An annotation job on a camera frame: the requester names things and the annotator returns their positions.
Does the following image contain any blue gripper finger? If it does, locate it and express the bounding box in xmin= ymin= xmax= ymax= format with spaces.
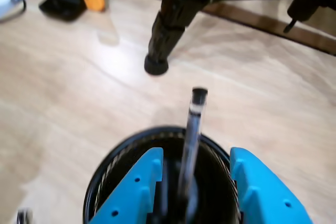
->
xmin=90 ymin=147 xmax=164 ymax=224
xmin=230 ymin=146 xmax=313 ymax=224

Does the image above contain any black tripod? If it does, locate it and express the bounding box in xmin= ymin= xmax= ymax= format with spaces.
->
xmin=143 ymin=0 xmax=336 ymax=75

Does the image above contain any black mesh pen holder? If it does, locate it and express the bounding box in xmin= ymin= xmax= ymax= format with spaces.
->
xmin=83 ymin=126 xmax=244 ymax=224

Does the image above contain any clear stick pen black grip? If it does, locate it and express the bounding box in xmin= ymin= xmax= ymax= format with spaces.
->
xmin=176 ymin=86 xmax=209 ymax=224

